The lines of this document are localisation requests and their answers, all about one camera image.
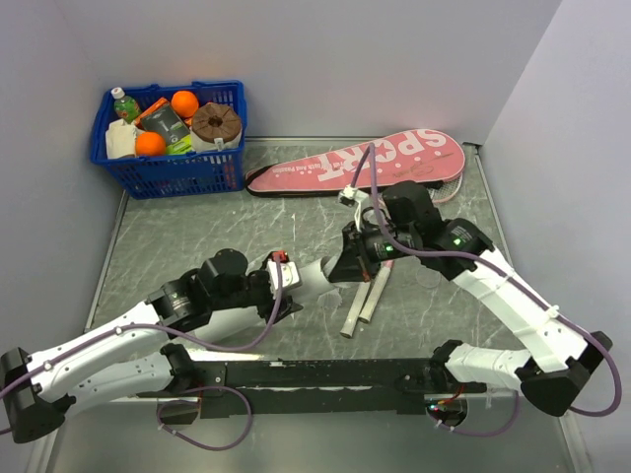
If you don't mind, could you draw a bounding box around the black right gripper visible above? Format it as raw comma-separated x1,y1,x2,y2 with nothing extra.
328,217,418,282

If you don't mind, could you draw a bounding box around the white shuttlecock tube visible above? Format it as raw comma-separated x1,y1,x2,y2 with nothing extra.
192,256,338,343

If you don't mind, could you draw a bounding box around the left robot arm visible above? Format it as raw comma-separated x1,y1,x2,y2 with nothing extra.
1,249,303,443

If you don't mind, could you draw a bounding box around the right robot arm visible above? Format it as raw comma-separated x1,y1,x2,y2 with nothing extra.
328,181,612,417

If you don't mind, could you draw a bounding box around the clear tube lid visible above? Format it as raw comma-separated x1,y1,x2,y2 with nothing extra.
415,266,442,290

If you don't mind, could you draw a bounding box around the pink racket bag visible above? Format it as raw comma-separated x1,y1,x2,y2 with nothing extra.
245,128,465,197

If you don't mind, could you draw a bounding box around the orange ball lower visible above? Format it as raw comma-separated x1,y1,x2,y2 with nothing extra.
135,131,167,157

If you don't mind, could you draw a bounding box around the orange ball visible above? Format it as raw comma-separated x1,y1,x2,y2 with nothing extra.
171,91,199,118
135,131,167,157

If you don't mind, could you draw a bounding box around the orange ball upper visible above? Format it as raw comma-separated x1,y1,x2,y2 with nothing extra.
171,91,199,118

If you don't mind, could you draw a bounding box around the dark green carton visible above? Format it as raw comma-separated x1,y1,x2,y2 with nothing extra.
140,103,192,155

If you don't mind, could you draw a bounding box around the white cloth bag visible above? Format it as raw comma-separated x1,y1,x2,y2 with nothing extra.
105,118,144,160

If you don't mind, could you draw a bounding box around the green drink bottle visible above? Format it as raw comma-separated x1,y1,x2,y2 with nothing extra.
110,87,142,124

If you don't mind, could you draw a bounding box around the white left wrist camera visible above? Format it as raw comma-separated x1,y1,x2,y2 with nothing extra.
265,250,303,294

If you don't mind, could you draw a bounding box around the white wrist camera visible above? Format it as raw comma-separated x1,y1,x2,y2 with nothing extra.
265,250,303,294
337,185,370,232

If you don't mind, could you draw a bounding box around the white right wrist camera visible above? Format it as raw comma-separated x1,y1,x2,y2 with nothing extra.
337,185,370,232

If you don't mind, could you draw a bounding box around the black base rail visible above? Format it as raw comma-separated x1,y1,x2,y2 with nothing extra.
139,358,487,419

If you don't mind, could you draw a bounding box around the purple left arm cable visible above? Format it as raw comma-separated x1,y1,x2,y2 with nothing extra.
0,258,287,450

